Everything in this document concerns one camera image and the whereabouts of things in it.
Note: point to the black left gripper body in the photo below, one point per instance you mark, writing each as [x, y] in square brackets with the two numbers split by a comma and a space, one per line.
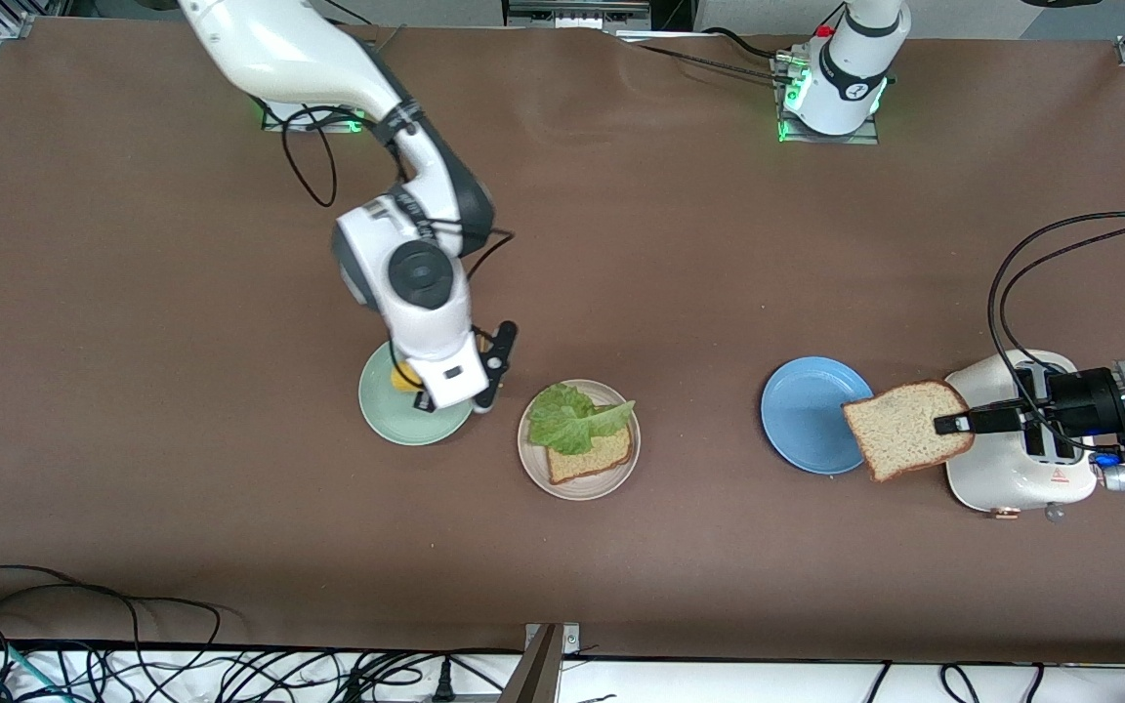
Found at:
[1082, 401]

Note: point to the yellow mustard squeeze bottle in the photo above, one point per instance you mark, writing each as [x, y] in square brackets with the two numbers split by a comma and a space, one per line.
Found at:
[398, 379]

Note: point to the brown bread slice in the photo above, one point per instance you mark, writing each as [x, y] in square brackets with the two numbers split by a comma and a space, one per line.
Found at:
[602, 459]
[899, 430]

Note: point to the green lettuce leaf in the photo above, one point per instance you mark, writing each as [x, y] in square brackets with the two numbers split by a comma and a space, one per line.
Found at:
[572, 420]

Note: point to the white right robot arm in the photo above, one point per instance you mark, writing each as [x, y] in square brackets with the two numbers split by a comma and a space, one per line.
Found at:
[426, 322]

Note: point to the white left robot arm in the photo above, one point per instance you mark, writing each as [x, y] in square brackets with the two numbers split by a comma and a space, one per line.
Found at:
[851, 68]

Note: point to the mint green plate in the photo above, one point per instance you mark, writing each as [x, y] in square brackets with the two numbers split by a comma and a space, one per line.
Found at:
[387, 420]

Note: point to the beige plate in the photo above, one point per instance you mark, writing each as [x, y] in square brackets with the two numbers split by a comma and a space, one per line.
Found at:
[533, 469]

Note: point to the blue plate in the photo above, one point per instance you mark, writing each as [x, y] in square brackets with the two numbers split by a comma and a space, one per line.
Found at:
[807, 415]

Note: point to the white two-slot toaster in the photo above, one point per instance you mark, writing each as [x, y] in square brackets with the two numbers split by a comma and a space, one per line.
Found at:
[1002, 478]

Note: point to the black power plug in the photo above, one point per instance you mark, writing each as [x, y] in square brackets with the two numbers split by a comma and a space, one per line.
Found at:
[443, 683]

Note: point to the grey metal equipment box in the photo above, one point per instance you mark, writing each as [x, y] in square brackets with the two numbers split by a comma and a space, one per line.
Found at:
[577, 12]

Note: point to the metal table edge bracket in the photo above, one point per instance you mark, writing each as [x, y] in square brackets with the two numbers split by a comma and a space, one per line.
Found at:
[543, 669]

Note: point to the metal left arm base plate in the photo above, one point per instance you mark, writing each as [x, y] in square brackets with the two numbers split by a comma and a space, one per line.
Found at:
[865, 140]

